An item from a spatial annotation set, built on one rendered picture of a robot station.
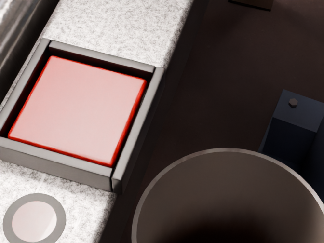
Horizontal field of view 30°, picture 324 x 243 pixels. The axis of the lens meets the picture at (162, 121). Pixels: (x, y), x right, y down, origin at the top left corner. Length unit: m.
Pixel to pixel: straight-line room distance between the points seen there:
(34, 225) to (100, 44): 0.12
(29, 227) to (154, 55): 0.13
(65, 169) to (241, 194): 0.79
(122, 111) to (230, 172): 0.71
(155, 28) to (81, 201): 0.13
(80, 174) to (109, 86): 0.06
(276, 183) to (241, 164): 0.07
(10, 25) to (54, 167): 0.11
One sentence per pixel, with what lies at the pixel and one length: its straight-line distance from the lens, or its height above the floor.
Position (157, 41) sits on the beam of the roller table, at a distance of 0.38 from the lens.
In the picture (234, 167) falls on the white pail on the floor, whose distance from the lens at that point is 1.01.
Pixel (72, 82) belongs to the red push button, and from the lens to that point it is 0.34.
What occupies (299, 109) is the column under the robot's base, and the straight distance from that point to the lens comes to 1.49.
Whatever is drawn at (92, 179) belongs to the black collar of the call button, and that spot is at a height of 0.92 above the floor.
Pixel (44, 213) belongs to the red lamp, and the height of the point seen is 0.92.
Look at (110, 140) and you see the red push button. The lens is 0.32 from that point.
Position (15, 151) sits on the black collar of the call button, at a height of 0.93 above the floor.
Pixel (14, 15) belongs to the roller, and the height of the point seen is 0.92.
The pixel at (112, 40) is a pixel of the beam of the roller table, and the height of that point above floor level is 0.91.
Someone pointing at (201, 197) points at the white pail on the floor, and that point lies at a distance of 1.09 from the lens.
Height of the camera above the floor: 1.20
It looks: 56 degrees down
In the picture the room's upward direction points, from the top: 2 degrees clockwise
